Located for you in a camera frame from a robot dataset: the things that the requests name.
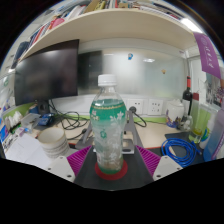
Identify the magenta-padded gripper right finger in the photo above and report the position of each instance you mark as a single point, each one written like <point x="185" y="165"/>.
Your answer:
<point x="151" y="163"/>

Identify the printed photo sheet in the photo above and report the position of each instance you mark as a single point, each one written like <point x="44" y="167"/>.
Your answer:
<point x="215" y="90"/>

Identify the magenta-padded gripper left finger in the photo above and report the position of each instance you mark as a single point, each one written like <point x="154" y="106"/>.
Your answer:
<point x="75" y="163"/>

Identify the black computer monitor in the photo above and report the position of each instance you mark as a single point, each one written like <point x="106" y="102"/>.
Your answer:
<point x="46" y="73"/>

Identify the flat round red coaster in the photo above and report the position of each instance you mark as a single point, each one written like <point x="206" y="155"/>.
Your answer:
<point x="111" y="177"/>

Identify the beige shelf with books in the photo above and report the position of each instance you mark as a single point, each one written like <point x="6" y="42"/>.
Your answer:
<point x="116" y="23"/>

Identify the white paper sheet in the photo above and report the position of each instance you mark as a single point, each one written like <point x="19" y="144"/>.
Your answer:
<point x="23" y="151"/>

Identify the white wall power socket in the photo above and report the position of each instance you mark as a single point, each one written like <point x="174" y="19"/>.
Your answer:
<point x="155" y="106"/>
<point x="138" y="104"/>

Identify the ceiling light panel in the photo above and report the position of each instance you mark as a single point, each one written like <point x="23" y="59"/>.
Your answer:
<point x="191" y="25"/>

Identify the small blue box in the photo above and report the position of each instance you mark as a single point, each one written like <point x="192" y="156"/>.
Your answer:
<point x="46" y="120"/>

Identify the purple hanging banner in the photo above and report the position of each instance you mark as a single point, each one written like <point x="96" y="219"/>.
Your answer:
<point x="207" y="55"/>

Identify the small blue wall sticker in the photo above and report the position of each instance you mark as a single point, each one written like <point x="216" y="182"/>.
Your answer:
<point x="130" y="56"/>

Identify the white patterned ceramic mug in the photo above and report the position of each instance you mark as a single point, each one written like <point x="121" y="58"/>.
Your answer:
<point x="53" y="143"/>

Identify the dark wine bottle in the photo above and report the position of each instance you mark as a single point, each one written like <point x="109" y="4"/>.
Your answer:
<point x="187" y="100"/>

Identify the translucent purple water bottle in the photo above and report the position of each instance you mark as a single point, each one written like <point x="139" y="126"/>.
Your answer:
<point x="215" y="140"/>

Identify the green round sticker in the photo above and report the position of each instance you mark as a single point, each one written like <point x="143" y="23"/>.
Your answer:
<point x="6" y="81"/>

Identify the white round jar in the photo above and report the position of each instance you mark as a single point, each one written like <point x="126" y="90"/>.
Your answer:
<point x="175" y="113"/>

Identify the clear plastic box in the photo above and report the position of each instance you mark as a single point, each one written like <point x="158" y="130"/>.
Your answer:
<point x="30" y="120"/>

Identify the green translucent tumbler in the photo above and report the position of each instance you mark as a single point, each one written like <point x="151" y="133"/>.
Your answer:
<point x="198" y="123"/>

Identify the green-labelled clear drink bottle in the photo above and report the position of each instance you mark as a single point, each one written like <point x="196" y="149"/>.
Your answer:
<point x="108" y="133"/>

